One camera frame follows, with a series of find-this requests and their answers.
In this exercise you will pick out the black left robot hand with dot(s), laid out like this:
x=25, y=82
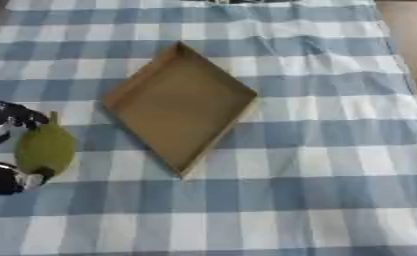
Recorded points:
x=1, y=113

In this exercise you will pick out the green toy fruit with stem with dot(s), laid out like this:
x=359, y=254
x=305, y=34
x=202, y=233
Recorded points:
x=44, y=148

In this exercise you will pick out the tan cardboard box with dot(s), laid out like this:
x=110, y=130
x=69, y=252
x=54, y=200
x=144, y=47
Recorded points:
x=182, y=110

